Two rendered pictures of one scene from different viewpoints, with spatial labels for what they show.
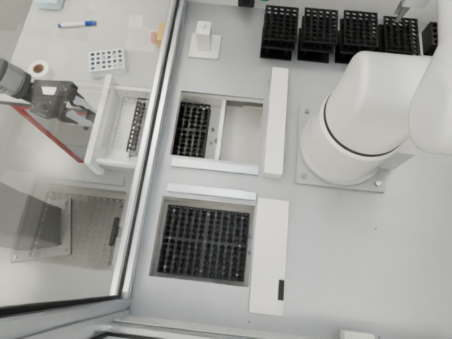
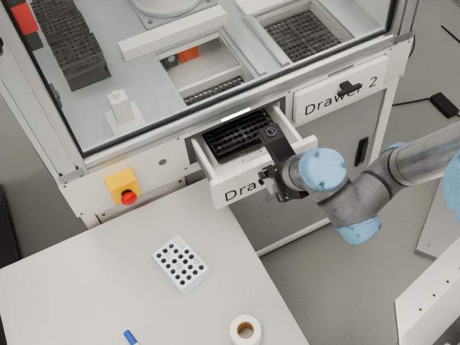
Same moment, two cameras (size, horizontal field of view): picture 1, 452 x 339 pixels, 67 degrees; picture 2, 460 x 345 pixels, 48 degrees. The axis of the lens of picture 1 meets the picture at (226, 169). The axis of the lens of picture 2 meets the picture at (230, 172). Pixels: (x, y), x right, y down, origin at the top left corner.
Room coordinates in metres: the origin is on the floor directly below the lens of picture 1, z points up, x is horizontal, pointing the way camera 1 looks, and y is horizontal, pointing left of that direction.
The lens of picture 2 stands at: (0.84, 1.00, 1.93)
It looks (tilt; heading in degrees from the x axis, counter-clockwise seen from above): 55 degrees down; 245
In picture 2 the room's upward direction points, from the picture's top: 7 degrees counter-clockwise
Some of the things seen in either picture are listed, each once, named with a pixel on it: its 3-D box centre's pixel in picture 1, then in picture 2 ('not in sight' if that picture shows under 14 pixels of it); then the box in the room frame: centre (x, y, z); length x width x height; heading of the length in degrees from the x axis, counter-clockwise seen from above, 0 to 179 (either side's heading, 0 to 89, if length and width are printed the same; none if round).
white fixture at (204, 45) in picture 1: (204, 35); not in sight; (0.68, 0.07, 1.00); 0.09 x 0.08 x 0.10; 85
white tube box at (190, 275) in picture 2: not in sight; (181, 264); (0.73, 0.43, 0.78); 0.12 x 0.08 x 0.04; 100
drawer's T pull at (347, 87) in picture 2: not in sight; (347, 87); (0.12, 0.28, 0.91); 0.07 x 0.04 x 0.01; 175
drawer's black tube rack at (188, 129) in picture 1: (170, 132); (230, 120); (0.43, 0.17, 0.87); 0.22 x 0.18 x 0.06; 85
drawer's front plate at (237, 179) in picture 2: not in sight; (265, 172); (0.45, 0.37, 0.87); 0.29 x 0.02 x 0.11; 175
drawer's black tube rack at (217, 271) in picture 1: (205, 243); not in sight; (0.10, 0.05, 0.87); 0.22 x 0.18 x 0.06; 85
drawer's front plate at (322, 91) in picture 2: not in sight; (340, 89); (0.12, 0.25, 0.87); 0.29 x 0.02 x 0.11; 175
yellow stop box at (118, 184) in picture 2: not in sight; (124, 187); (0.76, 0.21, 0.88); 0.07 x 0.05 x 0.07; 175
